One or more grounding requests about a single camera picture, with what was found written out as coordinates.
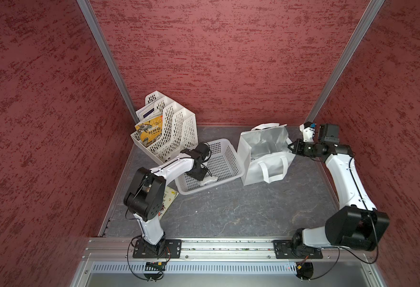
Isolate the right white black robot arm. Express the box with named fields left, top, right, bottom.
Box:
left=288, top=121, right=389, bottom=253

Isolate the left aluminium corner post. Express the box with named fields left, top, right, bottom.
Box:
left=77, top=0, right=138, bottom=121

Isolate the white insulated delivery bag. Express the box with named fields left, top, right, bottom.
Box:
left=237, top=123, right=295, bottom=186

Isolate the right aluminium corner post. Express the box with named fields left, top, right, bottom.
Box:
left=305, top=0, right=384, bottom=122

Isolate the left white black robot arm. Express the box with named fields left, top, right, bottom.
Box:
left=124, top=143, right=212, bottom=252

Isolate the white perforated file organizer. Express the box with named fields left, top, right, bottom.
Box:
left=131, top=91, right=198, bottom=164

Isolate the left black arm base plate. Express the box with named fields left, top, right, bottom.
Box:
left=132, top=239, right=183, bottom=259

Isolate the yellow illustrated book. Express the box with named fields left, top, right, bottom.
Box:
left=135, top=116, right=163, bottom=147

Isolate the white booklet with blue stripe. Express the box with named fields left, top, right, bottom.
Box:
left=136, top=98, right=164, bottom=121

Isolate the aluminium corner post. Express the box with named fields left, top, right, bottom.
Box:
left=77, top=0, right=138, bottom=121
left=305, top=0, right=384, bottom=122

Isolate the colourful children's book on table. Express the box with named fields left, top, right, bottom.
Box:
left=158, top=186, right=179, bottom=220

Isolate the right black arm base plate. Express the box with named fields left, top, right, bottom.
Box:
left=272, top=240, right=323, bottom=259

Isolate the white perforated plastic basket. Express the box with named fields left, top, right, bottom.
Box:
left=175, top=139, right=245, bottom=195

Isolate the white ice pack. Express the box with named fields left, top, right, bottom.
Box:
left=199, top=176, right=218, bottom=187

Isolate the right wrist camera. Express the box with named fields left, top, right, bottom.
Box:
left=299, top=121, right=316, bottom=142

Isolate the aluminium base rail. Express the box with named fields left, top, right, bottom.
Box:
left=81, top=237, right=374, bottom=263

